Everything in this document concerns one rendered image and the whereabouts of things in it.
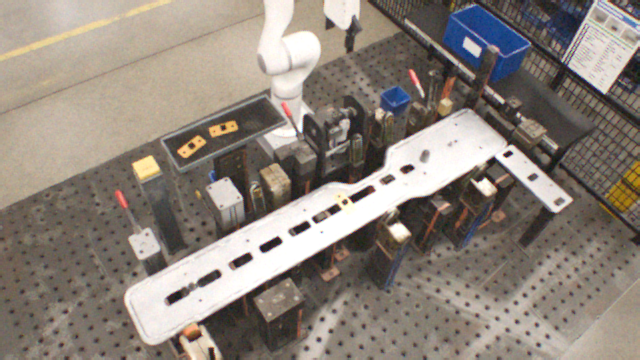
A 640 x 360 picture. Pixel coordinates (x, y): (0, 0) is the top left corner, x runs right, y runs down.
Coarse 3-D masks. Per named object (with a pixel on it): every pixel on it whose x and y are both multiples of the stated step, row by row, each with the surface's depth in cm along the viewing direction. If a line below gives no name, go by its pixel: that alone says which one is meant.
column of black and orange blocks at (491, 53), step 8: (488, 48) 177; (496, 48) 178; (488, 56) 179; (496, 56) 179; (480, 64) 184; (488, 64) 181; (480, 72) 187; (488, 72) 185; (480, 80) 188; (472, 88) 194; (480, 88) 191; (472, 96) 196; (480, 96) 196; (464, 104) 201; (472, 104) 198
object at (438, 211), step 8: (432, 200) 161; (440, 200) 161; (432, 208) 162; (440, 208) 159; (448, 208) 159; (424, 216) 168; (432, 216) 163; (440, 216) 159; (448, 216) 162; (424, 224) 171; (432, 224) 165; (440, 224) 163; (424, 232) 173; (432, 232) 169; (416, 240) 180; (424, 240) 176; (432, 240) 176; (416, 248) 182; (424, 248) 178; (432, 248) 182
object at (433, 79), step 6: (426, 72) 167; (432, 72) 165; (438, 72) 165; (426, 78) 167; (432, 78) 165; (438, 78) 163; (426, 84) 168; (432, 84) 168; (426, 90) 169; (432, 90) 171; (426, 96) 171; (432, 96) 173; (426, 102) 172; (432, 102) 174; (426, 108) 174; (432, 108) 176
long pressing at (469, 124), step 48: (432, 144) 174; (480, 144) 176; (336, 192) 159; (384, 192) 160; (432, 192) 162; (240, 240) 147; (288, 240) 148; (336, 240) 149; (144, 288) 136; (240, 288) 138; (144, 336) 128
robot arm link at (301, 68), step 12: (288, 36) 172; (300, 36) 172; (312, 36) 173; (288, 48) 169; (300, 48) 170; (312, 48) 172; (300, 60) 172; (312, 60) 175; (288, 72) 182; (300, 72) 180; (276, 84) 182; (288, 84) 181; (300, 84) 183; (276, 96) 186; (288, 96) 184
